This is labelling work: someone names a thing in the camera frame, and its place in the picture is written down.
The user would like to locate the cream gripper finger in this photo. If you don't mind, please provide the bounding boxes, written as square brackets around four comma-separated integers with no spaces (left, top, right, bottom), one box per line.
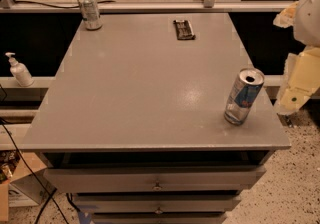
[275,47,320,115]
[273,1,298,28]

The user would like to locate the blue silver redbull can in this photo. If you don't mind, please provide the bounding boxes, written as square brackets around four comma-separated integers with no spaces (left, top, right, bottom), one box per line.
[224,68,264,125]

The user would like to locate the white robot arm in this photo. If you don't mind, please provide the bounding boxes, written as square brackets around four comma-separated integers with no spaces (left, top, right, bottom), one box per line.
[273,0,320,115]

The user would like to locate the silver green 7up can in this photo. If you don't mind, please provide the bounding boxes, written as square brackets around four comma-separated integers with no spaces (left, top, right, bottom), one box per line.
[78,0,102,30]

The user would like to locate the grey bottom drawer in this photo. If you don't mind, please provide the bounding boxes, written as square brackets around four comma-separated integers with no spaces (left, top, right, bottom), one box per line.
[92,213,227,224]

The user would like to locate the grey drawer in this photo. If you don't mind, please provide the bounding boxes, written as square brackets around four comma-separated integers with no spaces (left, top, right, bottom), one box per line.
[92,213,227,224]
[44,166,266,193]
[74,193,240,213]

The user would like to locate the grey middle drawer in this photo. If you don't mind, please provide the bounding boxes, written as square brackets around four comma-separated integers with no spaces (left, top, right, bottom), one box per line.
[74,193,240,213]

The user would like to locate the grey top drawer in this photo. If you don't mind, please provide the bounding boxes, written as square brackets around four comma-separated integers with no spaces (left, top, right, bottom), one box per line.
[44,166,266,193]

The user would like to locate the white pump sanitizer bottle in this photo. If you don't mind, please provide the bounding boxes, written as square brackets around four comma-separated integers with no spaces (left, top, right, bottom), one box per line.
[6,52,34,87]

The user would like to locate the cardboard box with items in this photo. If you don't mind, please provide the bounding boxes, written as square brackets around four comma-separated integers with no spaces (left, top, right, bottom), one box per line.
[0,153,53,221]

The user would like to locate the black floor cable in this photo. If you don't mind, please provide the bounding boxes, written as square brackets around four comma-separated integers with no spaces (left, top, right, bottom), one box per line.
[0,117,71,224]

